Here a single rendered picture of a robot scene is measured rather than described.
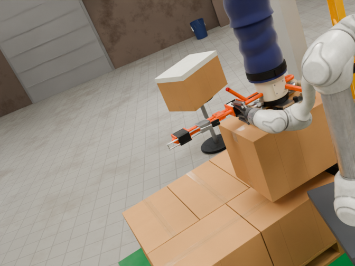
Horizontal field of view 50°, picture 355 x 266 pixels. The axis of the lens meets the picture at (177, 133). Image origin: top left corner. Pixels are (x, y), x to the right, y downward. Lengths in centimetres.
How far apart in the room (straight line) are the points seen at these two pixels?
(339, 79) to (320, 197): 85
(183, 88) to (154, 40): 683
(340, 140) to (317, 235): 117
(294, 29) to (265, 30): 146
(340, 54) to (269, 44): 81
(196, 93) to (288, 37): 106
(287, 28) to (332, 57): 219
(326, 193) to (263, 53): 78
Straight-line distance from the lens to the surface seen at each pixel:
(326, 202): 203
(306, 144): 223
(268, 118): 182
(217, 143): 444
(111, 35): 1066
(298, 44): 357
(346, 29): 146
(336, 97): 142
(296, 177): 226
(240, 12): 204
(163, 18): 1054
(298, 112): 189
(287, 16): 349
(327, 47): 134
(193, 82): 390
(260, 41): 207
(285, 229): 238
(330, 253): 280
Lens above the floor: 204
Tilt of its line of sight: 23 degrees down
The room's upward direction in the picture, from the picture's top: 24 degrees counter-clockwise
